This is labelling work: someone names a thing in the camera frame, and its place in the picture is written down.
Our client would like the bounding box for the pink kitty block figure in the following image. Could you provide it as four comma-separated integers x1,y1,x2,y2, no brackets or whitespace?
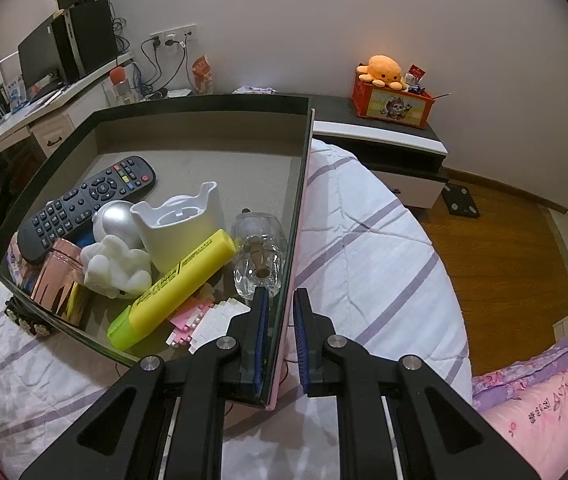
165,284,250,354

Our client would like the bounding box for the white silver ball toy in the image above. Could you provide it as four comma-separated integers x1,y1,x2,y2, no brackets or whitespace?
80,200,153,299

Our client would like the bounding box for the yellow highlighter marker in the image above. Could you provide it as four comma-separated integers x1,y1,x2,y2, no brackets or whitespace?
107,229,236,351

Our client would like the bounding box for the white cat-ear cup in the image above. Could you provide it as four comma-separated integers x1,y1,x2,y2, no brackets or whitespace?
130,181,225,274

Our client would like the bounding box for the black remote control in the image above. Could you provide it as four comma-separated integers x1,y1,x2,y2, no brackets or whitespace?
17,156,157,264

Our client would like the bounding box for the clear glass bottle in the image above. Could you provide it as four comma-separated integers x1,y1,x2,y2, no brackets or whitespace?
232,209,287,302

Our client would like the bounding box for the pink black storage box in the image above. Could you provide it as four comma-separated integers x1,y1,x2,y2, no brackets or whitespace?
0,93,318,412

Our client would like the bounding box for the blue rectangular small box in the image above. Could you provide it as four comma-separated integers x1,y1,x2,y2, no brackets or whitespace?
7,232,41,295

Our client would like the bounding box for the pink bedding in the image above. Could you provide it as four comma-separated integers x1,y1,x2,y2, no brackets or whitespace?
472,338,568,479

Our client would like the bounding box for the striped white tablecloth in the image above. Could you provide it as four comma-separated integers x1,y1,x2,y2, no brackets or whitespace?
0,141,474,479

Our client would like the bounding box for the black floor scale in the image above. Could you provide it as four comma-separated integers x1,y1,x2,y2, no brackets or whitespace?
441,182,480,218

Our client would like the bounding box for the black white tv cabinet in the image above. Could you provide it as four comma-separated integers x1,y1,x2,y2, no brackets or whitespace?
310,96,448,209

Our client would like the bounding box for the white computer desk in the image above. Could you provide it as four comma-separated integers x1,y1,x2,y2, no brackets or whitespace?
0,54,132,157

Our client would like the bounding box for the red cartoon storage crate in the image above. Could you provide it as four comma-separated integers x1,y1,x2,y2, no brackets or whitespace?
351,78,435,129

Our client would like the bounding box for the orange-lid water bottle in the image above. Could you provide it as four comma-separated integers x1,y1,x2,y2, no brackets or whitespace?
109,66,137,105

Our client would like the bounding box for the orange octopus plush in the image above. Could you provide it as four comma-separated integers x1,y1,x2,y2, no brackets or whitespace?
355,54,406,91

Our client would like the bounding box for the white tissue pack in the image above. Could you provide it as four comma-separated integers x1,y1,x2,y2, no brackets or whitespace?
232,86,277,96

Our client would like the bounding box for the orange snack bag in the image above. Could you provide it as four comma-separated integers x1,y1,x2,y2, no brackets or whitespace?
192,55,214,96

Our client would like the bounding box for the black computer monitor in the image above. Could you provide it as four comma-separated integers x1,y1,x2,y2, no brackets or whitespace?
18,18,66,102

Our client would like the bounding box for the black computer tower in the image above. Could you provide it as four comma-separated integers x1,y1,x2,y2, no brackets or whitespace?
50,0,118,84

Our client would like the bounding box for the white wall power strip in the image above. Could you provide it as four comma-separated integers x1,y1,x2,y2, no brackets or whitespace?
149,24,198,48

